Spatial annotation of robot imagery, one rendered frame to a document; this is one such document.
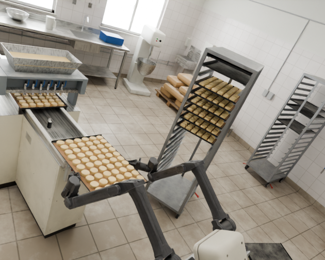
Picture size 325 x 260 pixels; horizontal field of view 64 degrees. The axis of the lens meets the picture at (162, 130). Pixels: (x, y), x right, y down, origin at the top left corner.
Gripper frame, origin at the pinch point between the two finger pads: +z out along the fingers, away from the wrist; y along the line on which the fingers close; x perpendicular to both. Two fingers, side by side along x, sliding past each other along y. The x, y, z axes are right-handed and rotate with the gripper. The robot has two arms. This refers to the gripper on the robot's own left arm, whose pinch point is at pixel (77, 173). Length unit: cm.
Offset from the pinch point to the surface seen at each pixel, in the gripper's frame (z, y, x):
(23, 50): 91, -33, -81
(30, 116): 60, 8, -56
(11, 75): 60, -22, -74
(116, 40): 409, -9, -54
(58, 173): 20.6, 21.7, -16.2
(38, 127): 49, 7, -44
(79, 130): 63, 8, -17
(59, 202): 25, 53, -13
